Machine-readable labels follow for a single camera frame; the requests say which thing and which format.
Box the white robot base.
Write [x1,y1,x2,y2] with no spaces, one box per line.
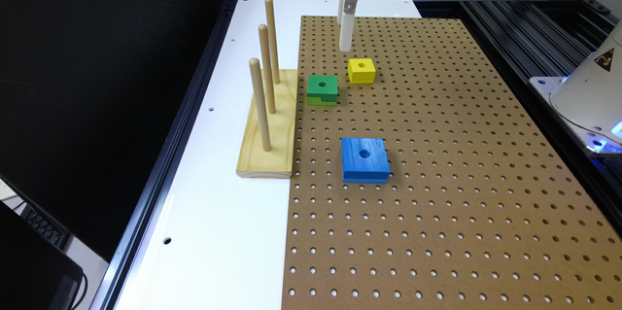
[530,25,621,155]

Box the wooden peg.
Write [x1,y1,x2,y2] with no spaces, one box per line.
[259,23,276,114]
[264,0,281,85]
[249,57,271,152]

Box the wooden peg base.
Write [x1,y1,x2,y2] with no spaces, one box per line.
[236,69,298,179]

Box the yellow square block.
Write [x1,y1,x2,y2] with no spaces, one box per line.
[348,58,376,85]

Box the blue square block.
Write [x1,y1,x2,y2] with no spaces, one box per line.
[341,138,390,184]

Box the dark green square block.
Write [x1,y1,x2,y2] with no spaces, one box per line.
[306,75,338,102]

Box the front wooden peg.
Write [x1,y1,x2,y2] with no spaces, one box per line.
[249,57,271,152]

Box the light green block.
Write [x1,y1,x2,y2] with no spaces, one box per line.
[306,96,337,106]

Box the middle wooden peg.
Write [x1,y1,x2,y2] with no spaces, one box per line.
[259,23,276,114]

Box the brown pegboard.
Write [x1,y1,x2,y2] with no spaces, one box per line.
[282,16,621,309]

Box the rear wooden peg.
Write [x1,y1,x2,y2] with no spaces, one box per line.
[264,0,281,85]

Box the black monitor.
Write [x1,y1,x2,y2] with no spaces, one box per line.
[0,204,82,310]

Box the black keyboard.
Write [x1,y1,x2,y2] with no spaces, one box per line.
[20,206,69,251]

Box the black aluminium table frame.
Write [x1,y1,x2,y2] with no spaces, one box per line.
[92,0,621,309]

